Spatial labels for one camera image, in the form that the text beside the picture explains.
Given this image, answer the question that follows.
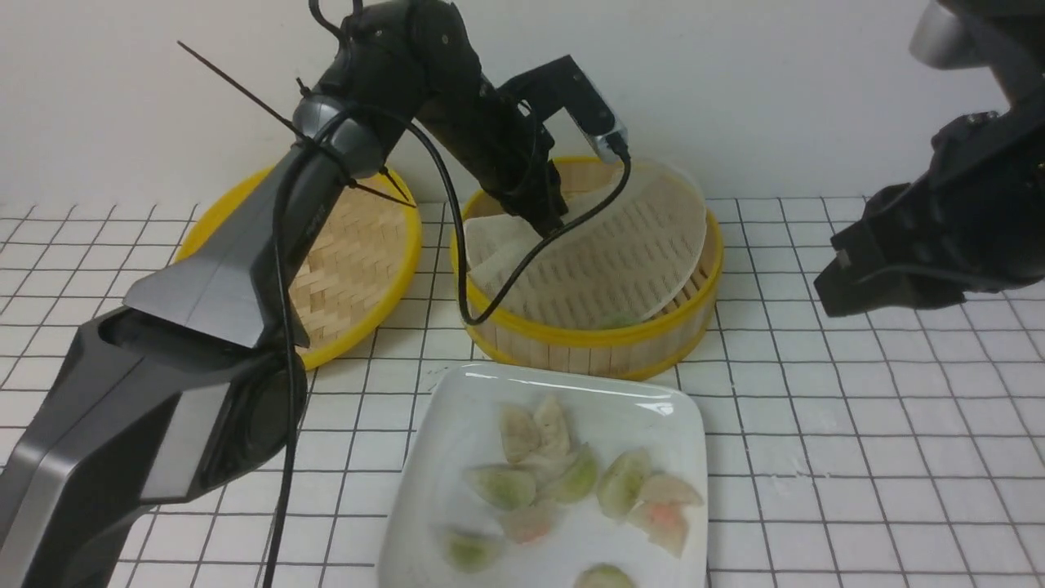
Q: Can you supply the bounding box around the black silver wrist camera left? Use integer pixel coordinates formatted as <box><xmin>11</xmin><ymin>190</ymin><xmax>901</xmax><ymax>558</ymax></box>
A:
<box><xmin>500</xmin><ymin>56</ymin><xmax>628</xmax><ymax>164</ymax></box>

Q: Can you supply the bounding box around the green dumpling from steamer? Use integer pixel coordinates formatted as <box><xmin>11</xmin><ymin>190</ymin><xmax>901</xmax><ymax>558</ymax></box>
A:
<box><xmin>596</xmin><ymin>449</ymin><xmax>651</xmax><ymax>522</ymax></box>

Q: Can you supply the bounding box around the beige dumpling on plate right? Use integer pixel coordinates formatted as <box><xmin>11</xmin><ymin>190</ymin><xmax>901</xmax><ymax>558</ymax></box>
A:
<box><xmin>533</xmin><ymin>394</ymin><xmax>571</xmax><ymax>458</ymax></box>

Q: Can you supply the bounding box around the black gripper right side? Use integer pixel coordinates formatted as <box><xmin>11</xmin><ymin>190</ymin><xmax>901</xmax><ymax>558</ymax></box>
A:
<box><xmin>814</xmin><ymin>110</ymin><xmax>1044</xmax><ymax>317</ymax></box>

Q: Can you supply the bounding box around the black cable tie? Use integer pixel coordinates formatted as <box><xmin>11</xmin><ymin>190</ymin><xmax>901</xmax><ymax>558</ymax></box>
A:
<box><xmin>178</xmin><ymin>40</ymin><xmax>416</xmax><ymax>221</ymax></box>

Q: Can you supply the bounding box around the green dumpling plate centre right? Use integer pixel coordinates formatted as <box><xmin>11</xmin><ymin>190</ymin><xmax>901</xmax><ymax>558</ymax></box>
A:
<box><xmin>545</xmin><ymin>443</ymin><xmax>598</xmax><ymax>505</ymax></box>

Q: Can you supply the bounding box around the green dumpling plate centre left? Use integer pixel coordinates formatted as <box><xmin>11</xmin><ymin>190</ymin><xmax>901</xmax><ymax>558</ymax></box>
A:
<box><xmin>465</xmin><ymin>466</ymin><xmax>537</xmax><ymax>511</ymax></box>

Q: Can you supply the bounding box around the yellow rimmed bamboo steamer basket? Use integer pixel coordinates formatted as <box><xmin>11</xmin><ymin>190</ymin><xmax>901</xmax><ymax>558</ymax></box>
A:
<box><xmin>465</xmin><ymin>212</ymin><xmax>725</xmax><ymax>381</ymax></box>

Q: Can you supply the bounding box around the green dumpling plate bottom edge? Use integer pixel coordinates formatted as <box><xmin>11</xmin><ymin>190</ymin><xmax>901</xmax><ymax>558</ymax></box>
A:
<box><xmin>573</xmin><ymin>564</ymin><xmax>636</xmax><ymax>588</ymax></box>

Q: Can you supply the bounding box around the white square plate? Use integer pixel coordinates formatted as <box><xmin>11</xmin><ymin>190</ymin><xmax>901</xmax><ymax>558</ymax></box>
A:
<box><xmin>376</xmin><ymin>363</ymin><xmax>709</xmax><ymax>587</ymax></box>

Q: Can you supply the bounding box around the beige dumpling on plate left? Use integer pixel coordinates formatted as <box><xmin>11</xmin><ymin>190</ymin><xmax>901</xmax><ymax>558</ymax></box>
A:
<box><xmin>500</xmin><ymin>405</ymin><xmax>541</xmax><ymax>464</ymax></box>

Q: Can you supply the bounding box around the yellow rimmed bamboo steamer lid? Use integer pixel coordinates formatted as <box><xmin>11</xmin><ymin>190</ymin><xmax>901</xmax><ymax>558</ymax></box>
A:
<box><xmin>175</xmin><ymin>167</ymin><xmax>424</xmax><ymax>372</ymax></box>

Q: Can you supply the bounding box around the pale pink dumpling right upper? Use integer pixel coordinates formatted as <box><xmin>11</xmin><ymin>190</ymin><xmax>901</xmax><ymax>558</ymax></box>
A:
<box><xmin>638</xmin><ymin>473</ymin><xmax>705</xmax><ymax>505</ymax></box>

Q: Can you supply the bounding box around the pink dumpling plate centre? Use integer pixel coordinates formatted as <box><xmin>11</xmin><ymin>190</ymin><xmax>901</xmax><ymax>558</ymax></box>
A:
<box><xmin>500</xmin><ymin>500</ymin><xmax>558</xmax><ymax>545</ymax></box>

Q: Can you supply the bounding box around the beige dumpling on plate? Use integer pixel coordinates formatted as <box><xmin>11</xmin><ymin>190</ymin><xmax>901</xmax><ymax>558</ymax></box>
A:
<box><xmin>500</xmin><ymin>405</ymin><xmax>541</xmax><ymax>464</ymax></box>
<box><xmin>533</xmin><ymin>394</ymin><xmax>571</xmax><ymax>458</ymax></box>

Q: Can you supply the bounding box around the white perforated steamer liner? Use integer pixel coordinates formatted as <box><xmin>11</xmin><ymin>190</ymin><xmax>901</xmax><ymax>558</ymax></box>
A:
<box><xmin>464</xmin><ymin>158</ymin><xmax>709</xmax><ymax>330</ymax></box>

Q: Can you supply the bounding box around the orange pink dumpling right lower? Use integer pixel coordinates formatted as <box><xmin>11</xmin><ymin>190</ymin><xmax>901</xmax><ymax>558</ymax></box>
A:
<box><xmin>626</xmin><ymin>501</ymin><xmax>690</xmax><ymax>559</ymax></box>

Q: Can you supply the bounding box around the black grey robot arm left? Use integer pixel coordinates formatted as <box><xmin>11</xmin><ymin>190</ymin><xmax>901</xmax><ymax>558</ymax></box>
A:
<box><xmin>2</xmin><ymin>1</ymin><xmax>565</xmax><ymax>587</ymax></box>

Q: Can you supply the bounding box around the green dumpling plate bottom left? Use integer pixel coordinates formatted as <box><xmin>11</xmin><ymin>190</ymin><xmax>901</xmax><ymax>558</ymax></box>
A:
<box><xmin>439</xmin><ymin>528</ymin><xmax>503</xmax><ymax>573</ymax></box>

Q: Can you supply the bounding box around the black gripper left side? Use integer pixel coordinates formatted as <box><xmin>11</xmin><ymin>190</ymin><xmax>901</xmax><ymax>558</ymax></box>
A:
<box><xmin>416</xmin><ymin>77</ymin><xmax>567</xmax><ymax>238</ymax></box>

